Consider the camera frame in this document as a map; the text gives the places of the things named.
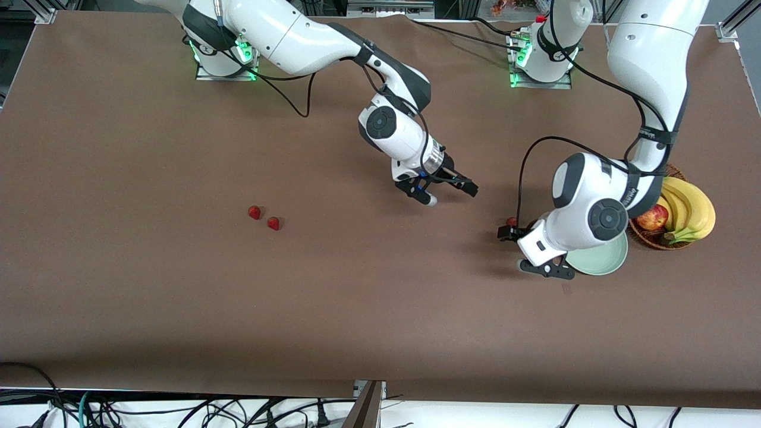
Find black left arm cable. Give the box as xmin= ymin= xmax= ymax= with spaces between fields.
xmin=516 ymin=0 xmax=681 ymax=226

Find red apple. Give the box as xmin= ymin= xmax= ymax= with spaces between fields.
xmin=635 ymin=204 xmax=669 ymax=231

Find aluminium frame with sockets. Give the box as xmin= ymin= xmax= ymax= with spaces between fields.
xmin=347 ymin=0 xmax=436 ymax=18

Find pale green round plate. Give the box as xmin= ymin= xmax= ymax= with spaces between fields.
xmin=565 ymin=232 xmax=629 ymax=276

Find yellow banana bunch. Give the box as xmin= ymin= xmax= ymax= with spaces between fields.
xmin=657 ymin=177 xmax=716 ymax=245

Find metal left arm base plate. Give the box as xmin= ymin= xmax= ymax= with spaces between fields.
xmin=510 ymin=33 xmax=573 ymax=90

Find brown wicker basket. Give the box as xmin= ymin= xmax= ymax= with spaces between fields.
xmin=628 ymin=163 xmax=696 ymax=251

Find brown table cover sheet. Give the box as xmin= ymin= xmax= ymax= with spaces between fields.
xmin=0 ymin=11 xmax=761 ymax=410

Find aluminium profile post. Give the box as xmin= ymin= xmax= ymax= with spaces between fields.
xmin=342 ymin=380 xmax=387 ymax=428

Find tangled black cables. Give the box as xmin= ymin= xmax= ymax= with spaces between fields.
xmin=89 ymin=395 xmax=351 ymax=428

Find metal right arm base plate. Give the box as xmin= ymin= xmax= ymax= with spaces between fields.
xmin=195 ymin=56 xmax=258 ymax=81

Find colourful plastic toys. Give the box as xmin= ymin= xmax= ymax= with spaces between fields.
xmin=490 ymin=0 xmax=554 ymax=17

